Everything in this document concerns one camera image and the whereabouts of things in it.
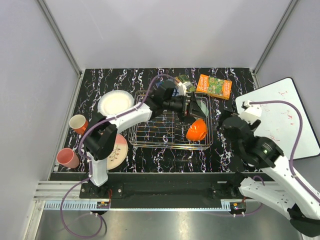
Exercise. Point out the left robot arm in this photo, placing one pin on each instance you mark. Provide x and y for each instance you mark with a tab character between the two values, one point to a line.
100	137

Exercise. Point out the blue landscape book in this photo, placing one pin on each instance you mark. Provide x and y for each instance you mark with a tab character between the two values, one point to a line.
186	82

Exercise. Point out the metal wire dish rack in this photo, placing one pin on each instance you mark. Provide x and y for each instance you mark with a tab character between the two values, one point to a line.
166	131

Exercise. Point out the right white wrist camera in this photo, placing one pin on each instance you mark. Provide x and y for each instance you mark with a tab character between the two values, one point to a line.
251	113

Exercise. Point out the pink cream floral plate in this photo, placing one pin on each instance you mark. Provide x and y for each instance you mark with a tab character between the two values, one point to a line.
119	153

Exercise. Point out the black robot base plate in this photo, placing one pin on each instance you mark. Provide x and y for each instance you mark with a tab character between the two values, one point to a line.
158	190

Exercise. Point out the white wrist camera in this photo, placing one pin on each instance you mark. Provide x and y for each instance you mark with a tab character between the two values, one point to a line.
251	113
180	86

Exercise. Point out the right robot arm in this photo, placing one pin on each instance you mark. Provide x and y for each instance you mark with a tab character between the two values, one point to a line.
300	202

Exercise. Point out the orange green book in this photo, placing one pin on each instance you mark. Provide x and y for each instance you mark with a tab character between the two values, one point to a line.
215	87

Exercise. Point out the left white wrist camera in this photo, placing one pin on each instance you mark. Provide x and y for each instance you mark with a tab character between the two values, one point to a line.
180	86

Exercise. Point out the pink cup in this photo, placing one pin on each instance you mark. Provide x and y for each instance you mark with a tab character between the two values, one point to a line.
68	158

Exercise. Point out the green ceramic bowl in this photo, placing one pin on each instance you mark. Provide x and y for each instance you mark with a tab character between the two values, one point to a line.
203	107

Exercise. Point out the white whiteboard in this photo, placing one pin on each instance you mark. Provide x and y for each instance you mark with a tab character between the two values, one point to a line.
280	122

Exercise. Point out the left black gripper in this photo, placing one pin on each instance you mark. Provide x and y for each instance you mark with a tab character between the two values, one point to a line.
195	111

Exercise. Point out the white paper plate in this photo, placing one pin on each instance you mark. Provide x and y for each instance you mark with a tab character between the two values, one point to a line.
114	102

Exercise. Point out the orange mug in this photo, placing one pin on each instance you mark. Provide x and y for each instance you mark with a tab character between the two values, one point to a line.
79	124

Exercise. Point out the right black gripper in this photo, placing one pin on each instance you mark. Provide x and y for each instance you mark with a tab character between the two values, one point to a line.
253	125

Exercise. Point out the orange bowl white inside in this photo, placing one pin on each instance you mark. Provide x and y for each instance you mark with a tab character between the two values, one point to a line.
197	131

